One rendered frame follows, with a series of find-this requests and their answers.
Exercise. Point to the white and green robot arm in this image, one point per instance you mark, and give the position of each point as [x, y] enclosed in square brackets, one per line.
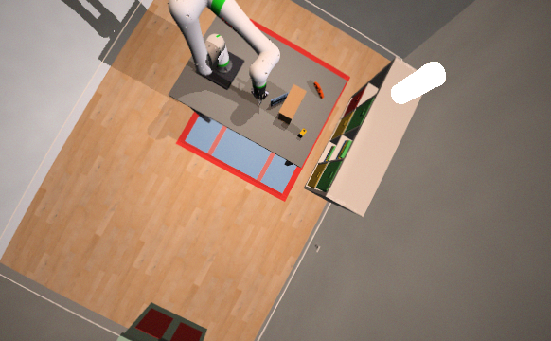
[186, 15]

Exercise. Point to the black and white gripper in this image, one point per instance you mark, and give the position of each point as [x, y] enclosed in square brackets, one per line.
[260, 98]

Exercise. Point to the orange torpedo level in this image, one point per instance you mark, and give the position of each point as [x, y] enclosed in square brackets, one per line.
[318, 90]

